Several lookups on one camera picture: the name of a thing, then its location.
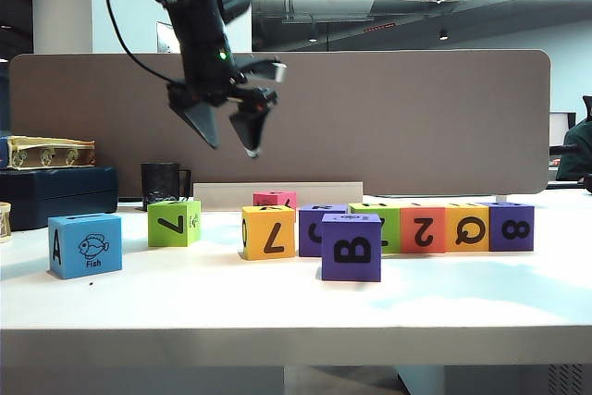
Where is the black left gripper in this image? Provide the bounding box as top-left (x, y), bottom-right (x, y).
top-left (166, 33), bottom-right (278, 159)

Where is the pink block with A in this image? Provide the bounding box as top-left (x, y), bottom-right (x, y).
top-left (253, 190), bottom-right (298, 210)

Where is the yellow block with 7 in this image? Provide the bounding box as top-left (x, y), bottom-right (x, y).
top-left (240, 205), bottom-right (297, 260)

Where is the green block with 7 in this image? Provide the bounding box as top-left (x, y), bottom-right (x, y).
top-left (147, 199), bottom-right (203, 248)

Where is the purple block with 5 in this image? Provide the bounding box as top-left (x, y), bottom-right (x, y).
top-left (298, 204), bottom-right (349, 258)

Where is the blue block with fish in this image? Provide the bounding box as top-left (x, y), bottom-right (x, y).
top-left (47, 213), bottom-right (123, 280)

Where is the green foam letter block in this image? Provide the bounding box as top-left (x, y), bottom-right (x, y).
top-left (347, 202), bottom-right (401, 255)

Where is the black mug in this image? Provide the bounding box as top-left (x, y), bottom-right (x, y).
top-left (140, 162), bottom-right (191, 212)

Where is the yellow patterned gift box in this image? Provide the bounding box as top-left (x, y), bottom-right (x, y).
top-left (6, 135), bottom-right (96, 169)

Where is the dark blue case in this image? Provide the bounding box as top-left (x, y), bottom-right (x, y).
top-left (0, 166), bottom-right (118, 232)

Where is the brown desk partition panel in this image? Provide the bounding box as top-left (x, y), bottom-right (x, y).
top-left (6, 48), bottom-right (552, 197)

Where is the purple block with B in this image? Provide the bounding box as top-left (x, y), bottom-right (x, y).
top-left (321, 212), bottom-right (383, 283)

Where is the orange block with 2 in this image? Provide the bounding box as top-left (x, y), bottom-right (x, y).
top-left (399, 205), bottom-right (447, 254)

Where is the small wooden container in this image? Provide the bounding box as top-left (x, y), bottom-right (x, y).
top-left (0, 201), bottom-right (12, 243)

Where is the yellow block with Q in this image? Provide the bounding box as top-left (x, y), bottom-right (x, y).
top-left (444, 204), bottom-right (490, 253)

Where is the purple block with 8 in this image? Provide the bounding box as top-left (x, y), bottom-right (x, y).
top-left (483, 202), bottom-right (536, 253)

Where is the white computer monitor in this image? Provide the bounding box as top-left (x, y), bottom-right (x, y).
top-left (549, 111), bottom-right (577, 147)

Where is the person in green shirt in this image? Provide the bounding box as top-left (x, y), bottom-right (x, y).
top-left (552, 117), bottom-right (592, 182)

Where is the perforated grey panel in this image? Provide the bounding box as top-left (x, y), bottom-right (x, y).
top-left (548, 364), bottom-right (585, 395)

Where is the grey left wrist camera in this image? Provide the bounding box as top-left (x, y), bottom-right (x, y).
top-left (235, 56), bottom-right (288, 86)

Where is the beige cable tray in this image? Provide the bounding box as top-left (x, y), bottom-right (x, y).
top-left (191, 180), bottom-right (364, 210)

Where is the framed wall sign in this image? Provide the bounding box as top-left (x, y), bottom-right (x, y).
top-left (155, 20), bottom-right (177, 54)

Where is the grey ceiling ventilation duct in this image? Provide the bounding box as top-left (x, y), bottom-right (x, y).
top-left (280, 0), bottom-right (376, 24)

